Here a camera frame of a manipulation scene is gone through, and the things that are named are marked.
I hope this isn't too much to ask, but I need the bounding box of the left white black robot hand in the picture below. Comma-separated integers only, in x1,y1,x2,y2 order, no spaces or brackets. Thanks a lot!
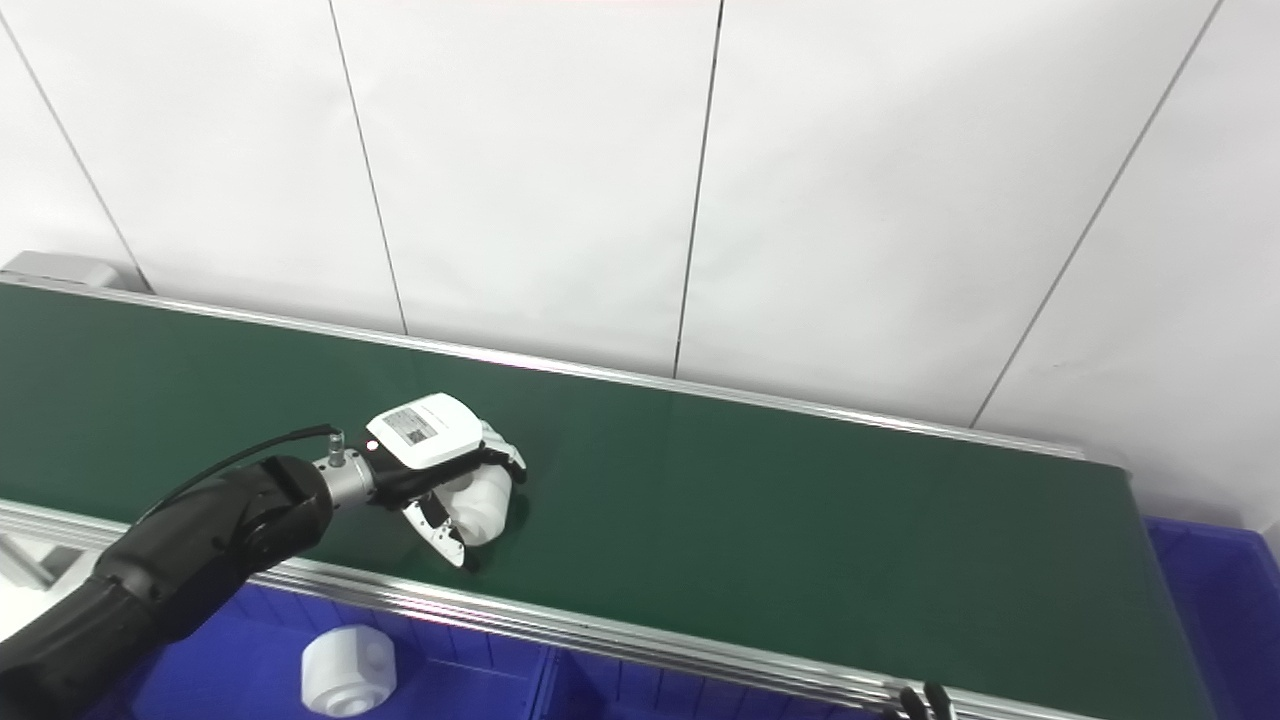
364,392,529,574

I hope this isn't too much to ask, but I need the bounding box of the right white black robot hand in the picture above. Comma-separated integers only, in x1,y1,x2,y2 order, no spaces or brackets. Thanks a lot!
896,682,957,720

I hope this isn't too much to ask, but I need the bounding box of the white round plastic part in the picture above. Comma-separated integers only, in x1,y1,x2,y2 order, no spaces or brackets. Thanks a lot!
440,462,517,547
300,624,398,719

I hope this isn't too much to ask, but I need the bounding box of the blue plastic bin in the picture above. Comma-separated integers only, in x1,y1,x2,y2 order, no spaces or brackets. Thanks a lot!
538,645,901,720
85,578,557,720
1143,514,1280,720

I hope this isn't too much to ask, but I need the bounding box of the grey conveyor end housing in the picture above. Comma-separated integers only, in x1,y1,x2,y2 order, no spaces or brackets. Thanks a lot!
0,250,153,295

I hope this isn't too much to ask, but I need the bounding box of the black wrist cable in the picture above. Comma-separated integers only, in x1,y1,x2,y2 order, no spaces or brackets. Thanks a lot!
138,423,347,523

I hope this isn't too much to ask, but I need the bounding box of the green conveyor belt aluminium frame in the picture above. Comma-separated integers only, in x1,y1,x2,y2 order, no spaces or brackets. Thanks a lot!
0,274,1219,720

